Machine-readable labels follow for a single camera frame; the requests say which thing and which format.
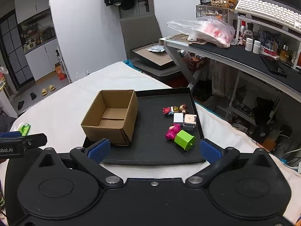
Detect grey glass desk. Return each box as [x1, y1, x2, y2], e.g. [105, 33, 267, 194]
[158, 34, 301, 103]

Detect white plug charger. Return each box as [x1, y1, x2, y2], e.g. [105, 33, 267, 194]
[173, 113, 184, 126]

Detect amber glass bottle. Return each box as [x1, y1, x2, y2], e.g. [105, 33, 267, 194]
[280, 43, 290, 62]

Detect green tissue packet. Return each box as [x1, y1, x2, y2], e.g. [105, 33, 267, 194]
[16, 122, 31, 137]

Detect pink bear toy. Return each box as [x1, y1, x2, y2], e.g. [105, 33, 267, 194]
[165, 123, 182, 141]

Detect black door handle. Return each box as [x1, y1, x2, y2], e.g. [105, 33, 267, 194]
[138, 0, 150, 12]

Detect white metal rack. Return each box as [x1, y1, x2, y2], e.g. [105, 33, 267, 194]
[224, 70, 283, 128]

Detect black phone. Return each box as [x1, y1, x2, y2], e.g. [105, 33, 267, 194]
[260, 54, 288, 78]

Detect red plastic basket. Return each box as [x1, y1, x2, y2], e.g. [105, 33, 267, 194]
[183, 54, 210, 72]

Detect grey chair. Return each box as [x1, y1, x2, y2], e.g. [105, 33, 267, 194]
[119, 14, 182, 77]

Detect white and grey small box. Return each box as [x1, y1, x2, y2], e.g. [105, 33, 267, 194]
[183, 114, 197, 132]

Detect black tray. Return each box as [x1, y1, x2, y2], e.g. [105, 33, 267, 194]
[83, 87, 207, 166]

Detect white bed sheet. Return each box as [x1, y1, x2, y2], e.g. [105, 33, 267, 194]
[4, 61, 301, 226]

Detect white kitchen cabinet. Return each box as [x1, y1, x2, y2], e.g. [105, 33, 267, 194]
[14, 0, 71, 82]

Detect white desk riser shelf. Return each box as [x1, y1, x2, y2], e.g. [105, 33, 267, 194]
[236, 14, 301, 69]

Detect black desk mat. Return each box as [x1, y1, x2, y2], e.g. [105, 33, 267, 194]
[188, 41, 301, 93]

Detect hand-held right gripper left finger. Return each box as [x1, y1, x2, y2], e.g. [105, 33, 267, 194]
[38, 138, 124, 185]

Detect clear drawer organiser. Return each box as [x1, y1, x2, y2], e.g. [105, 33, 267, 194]
[195, 4, 236, 24]

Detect brown cardboard box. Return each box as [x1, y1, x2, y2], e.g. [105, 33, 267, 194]
[81, 89, 139, 146]

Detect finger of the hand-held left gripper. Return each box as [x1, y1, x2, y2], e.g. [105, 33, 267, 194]
[0, 131, 48, 149]

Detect white keyboard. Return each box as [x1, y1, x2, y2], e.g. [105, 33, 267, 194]
[234, 0, 301, 31]

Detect red and white carton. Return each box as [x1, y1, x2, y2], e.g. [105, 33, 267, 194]
[260, 46, 280, 61]

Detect green cube adapter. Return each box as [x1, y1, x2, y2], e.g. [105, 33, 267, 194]
[174, 130, 196, 151]

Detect clear plastic bag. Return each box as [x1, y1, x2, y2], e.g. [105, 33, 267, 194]
[166, 16, 236, 49]

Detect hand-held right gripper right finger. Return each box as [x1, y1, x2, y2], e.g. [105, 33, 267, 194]
[185, 138, 275, 185]

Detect white tote bag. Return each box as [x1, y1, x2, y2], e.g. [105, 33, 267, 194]
[210, 60, 232, 97]

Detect wicker basket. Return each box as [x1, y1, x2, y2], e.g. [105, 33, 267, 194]
[209, 0, 230, 8]

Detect orange carton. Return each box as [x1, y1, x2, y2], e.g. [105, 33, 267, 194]
[54, 62, 68, 81]

